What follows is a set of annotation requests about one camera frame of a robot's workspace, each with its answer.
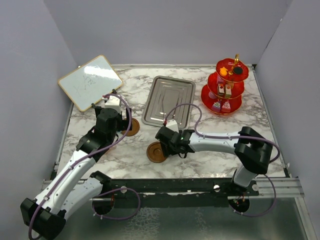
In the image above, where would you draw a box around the brown wooden coaster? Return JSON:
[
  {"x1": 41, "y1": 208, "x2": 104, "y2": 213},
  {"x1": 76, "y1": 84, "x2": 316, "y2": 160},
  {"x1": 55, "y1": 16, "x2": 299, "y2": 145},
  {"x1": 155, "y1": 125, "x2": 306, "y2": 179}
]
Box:
[
  {"x1": 126, "y1": 118, "x2": 140, "y2": 137},
  {"x1": 146, "y1": 141, "x2": 167, "y2": 163}
]

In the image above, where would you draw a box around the stainless steel tray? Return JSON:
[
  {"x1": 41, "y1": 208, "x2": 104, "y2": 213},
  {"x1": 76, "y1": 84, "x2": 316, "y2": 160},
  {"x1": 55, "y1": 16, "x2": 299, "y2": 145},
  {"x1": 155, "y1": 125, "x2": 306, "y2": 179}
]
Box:
[{"x1": 141, "y1": 75, "x2": 196, "y2": 130}]

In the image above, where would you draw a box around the pink heart-shaped cake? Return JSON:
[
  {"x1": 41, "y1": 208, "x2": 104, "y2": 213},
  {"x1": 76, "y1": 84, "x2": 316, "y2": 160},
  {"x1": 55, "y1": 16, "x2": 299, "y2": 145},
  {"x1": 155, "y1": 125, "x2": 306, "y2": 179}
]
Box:
[{"x1": 221, "y1": 100, "x2": 231, "y2": 113}]

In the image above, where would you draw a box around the red three-tier cake stand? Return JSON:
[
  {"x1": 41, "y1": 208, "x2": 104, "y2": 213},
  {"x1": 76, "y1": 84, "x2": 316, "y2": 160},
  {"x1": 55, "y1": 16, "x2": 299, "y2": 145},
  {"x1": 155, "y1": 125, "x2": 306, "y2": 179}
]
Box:
[{"x1": 200, "y1": 54, "x2": 249, "y2": 115}]

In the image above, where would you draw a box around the brown layered cake slice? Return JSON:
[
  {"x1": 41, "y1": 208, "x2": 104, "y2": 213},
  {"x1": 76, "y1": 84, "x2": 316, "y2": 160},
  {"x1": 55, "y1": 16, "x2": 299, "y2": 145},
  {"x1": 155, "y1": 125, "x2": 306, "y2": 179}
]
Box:
[{"x1": 217, "y1": 83, "x2": 225, "y2": 97}]

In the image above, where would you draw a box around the orange fish-shaped pastry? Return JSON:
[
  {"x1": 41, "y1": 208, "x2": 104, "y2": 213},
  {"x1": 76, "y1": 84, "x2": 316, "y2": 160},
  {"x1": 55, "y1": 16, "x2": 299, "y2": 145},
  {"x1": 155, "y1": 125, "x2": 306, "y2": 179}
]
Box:
[{"x1": 219, "y1": 67, "x2": 228, "y2": 77}]

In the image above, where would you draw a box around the black round cookie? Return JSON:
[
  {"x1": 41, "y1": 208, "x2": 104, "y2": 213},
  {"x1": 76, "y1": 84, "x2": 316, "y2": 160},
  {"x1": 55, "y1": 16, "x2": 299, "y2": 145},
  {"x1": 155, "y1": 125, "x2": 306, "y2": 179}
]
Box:
[{"x1": 232, "y1": 66, "x2": 243, "y2": 75}]

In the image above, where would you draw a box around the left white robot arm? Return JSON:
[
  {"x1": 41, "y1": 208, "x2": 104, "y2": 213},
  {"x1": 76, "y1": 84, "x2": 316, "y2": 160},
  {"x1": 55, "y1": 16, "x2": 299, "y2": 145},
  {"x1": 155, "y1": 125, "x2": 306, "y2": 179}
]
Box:
[{"x1": 20, "y1": 106, "x2": 132, "y2": 240}]

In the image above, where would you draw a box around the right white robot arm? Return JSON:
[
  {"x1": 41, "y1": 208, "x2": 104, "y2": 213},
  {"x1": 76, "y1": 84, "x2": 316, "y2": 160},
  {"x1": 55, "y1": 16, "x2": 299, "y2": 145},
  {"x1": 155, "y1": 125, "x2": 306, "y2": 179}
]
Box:
[{"x1": 155, "y1": 126, "x2": 273, "y2": 196}]

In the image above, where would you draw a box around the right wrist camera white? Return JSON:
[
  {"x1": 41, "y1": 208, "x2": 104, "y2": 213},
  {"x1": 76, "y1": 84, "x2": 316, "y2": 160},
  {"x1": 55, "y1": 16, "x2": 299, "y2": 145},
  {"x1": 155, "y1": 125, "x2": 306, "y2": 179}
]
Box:
[{"x1": 163, "y1": 119, "x2": 179, "y2": 132}]

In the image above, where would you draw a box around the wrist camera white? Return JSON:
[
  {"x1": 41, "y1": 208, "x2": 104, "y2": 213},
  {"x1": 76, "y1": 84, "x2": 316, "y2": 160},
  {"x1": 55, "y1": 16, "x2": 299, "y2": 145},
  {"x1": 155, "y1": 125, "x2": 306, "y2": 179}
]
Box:
[
  {"x1": 163, "y1": 119, "x2": 179, "y2": 132},
  {"x1": 102, "y1": 95, "x2": 122, "y2": 114}
]

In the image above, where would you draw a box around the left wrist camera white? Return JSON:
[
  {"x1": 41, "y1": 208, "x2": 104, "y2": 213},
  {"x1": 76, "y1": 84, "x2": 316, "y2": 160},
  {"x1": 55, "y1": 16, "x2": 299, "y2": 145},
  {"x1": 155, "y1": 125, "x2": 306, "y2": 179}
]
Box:
[{"x1": 102, "y1": 95, "x2": 122, "y2": 114}]

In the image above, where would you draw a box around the whiteboard with yellow frame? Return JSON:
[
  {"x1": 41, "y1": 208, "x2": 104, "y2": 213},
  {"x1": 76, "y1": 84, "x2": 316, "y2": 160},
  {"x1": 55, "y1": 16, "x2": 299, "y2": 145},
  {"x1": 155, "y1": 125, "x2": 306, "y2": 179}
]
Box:
[{"x1": 58, "y1": 55, "x2": 123, "y2": 112}]

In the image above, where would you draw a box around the black mounting rail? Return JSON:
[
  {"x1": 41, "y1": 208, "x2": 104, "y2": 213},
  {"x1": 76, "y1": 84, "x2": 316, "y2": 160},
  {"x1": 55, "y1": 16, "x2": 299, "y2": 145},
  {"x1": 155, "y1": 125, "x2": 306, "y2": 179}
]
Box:
[{"x1": 96, "y1": 178, "x2": 259, "y2": 209}]

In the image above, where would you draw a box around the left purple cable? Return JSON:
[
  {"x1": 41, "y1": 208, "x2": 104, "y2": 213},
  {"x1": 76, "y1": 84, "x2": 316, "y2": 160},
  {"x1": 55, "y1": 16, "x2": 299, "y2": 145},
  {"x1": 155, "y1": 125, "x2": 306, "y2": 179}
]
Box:
[{"x1": 27, "y1": 93, "x2": 142, "y2": 240}]

